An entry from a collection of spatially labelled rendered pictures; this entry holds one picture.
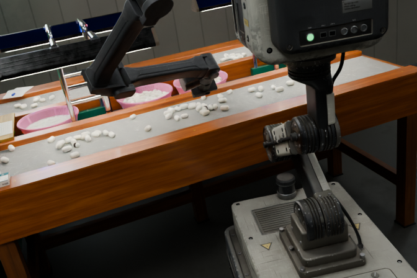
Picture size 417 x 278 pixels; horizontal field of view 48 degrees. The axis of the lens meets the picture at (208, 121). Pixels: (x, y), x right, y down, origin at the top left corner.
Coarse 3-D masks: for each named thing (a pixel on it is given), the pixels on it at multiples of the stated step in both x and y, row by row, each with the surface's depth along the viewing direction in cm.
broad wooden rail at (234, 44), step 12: (204, 48) 281; (216, 48) 277; (228, 48) 279; (156, 60) 271; (168, 60) 268; (180, 60) 270; (48, 84) 256; (60, 84) 253; (72, 84) 253; (0, 96) 248; (24, 96) 246
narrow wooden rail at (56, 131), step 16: (240, 80) 215; (256, 80) 214; (176, 96) 207; (112, 112) 199; (128, 112) 197; (144, 112) 200; (48, 128) 192; (64, 128) 190; (80, 128) 192; (0, 144) 184; (16, 144) 185
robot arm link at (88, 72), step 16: (128, 0) 113; (160, 0) 107; (128, 16) 114; (144, 16) 111; (160, 16) 112; (112, 32) 121; (128, 32) 118; (112, 48) 122; (128, 48) 125; (96, 64) 129; (112, 64) 127; (96, 80) 131; (112, 80) 138; (112, 96) 141
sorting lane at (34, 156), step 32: (352, 64) 221; (384, 64) 215; (224, 96) 205; (288, 96) 194; (96, 128) 191; (128, 128) 186; (160, 128) 182; (0, 160) 176; (32, 160) 171; (64, 160) 167
